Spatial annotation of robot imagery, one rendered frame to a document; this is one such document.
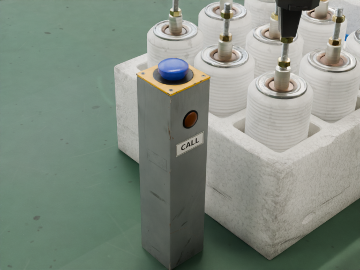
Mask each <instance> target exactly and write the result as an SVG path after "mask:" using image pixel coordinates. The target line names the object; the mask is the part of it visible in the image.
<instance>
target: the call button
mask: <svg viewBox="0 0 360 270"><path fill-rule="evenodd" d="M188 71H189V65H188V63H187V62H186V61H184V60H182V59H179V58H167V59H164V60H162V61H161V62H160V63H159V64H158V72H159V74H161V76H162V77H163V78H164V79H167V80H180V79H182V78H184V77H185V75H186V74H187V73H188Z"/></svg>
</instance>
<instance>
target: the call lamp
mask: <svg viewBox="0 0 360 270"><path fill-rule="evenodd" d="M196 120H197V114H196V113H195V112H191V113H190V114H188V115H187V117H186V119H185V126H186V127H187V128H189V127H191V126H193V125H194V124H195V122H196Z"/></svg>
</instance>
